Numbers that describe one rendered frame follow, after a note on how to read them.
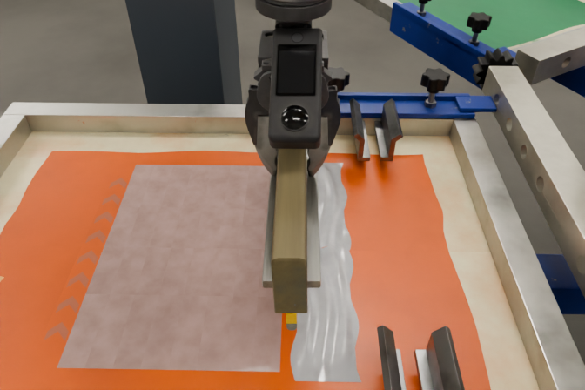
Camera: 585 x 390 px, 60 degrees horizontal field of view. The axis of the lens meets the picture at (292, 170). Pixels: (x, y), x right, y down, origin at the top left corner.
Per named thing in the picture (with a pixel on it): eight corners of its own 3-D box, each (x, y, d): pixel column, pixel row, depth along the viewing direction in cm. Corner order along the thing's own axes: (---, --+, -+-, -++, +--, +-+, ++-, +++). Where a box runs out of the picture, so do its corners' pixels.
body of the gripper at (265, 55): (326, 78, 59) (332, -28, 51) (329, 122, 52) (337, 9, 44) (260, 77, 59) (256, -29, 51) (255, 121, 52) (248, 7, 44)
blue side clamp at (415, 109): (292, 141, 87) (292, 107, 83) (292, 124, 91) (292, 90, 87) (467, 144, 87) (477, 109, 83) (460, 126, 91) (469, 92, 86)
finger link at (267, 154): (278, 150, 64) (289, 87, 58) (275, 182, 59) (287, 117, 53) (252, 146, 63) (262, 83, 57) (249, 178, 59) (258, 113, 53)
